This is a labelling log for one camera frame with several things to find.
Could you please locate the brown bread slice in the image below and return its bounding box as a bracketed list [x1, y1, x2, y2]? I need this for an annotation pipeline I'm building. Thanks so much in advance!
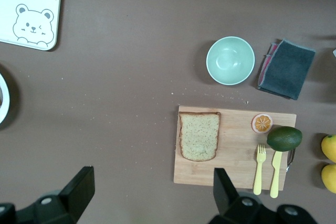
[178, 111, 222, 162]

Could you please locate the dark green avocado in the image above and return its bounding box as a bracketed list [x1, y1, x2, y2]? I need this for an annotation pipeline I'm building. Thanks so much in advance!
[267, 126, 303, 152]

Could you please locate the metal peeler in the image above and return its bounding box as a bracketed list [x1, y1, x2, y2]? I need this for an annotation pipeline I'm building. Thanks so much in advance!
[286, 148, 297, 173]

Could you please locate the yellow lemon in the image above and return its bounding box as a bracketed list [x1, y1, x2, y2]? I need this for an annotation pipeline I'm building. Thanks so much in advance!
[321, 163, 336, 194]
[321, 134, 336, 164]

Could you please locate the yellow plastic fork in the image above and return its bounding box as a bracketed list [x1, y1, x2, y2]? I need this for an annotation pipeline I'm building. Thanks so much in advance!
[253, 144, 267, 196]

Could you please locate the pink folded cloth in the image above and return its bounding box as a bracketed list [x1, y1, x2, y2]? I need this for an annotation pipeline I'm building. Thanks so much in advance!
[258, 41, 279, 86]

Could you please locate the dark grey folded cloth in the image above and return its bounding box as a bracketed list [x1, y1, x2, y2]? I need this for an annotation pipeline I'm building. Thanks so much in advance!
[257, 39, 316, 101]

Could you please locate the wooden cutting board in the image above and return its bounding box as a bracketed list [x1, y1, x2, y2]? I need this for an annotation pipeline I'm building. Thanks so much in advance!
[173, 105, 297, 191]

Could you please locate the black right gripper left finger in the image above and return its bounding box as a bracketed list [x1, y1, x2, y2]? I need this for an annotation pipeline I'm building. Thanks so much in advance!
[18, 166, 95, 224]

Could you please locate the yellow plastic knife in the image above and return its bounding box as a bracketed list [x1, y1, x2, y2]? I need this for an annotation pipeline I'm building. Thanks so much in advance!
[270, 150, 283, 199]

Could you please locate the orange slice toy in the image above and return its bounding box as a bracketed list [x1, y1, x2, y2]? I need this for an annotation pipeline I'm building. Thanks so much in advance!
[251, 113, 274, 134]

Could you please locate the pale green bowl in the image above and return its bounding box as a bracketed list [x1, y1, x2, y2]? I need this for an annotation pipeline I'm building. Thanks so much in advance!
[206, 36, 256, 86]

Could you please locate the white round plate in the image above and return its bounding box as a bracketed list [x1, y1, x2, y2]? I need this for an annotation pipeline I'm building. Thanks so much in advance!
[0, 63, 12, 127]

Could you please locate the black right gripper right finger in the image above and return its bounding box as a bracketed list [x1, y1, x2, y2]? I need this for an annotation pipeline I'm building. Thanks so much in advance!
[209, 168, 279, 224]

